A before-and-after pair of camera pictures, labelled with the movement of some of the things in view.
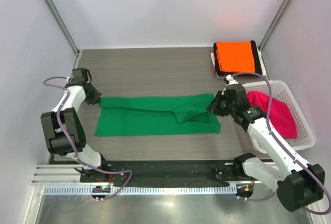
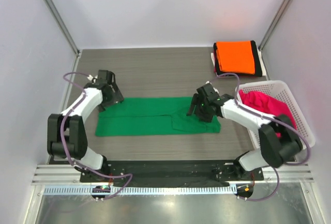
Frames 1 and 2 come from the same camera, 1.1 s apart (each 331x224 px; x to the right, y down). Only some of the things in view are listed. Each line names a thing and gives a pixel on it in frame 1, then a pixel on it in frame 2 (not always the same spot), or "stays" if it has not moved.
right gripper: x=213 y=108 to x=207 y=118
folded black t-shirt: x=257 y=67 stays
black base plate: x=167 y=173 stays
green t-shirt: x=174 y=115 stays
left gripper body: x=92 y=98 to x=107 y=101
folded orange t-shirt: x=235 y=56 stays
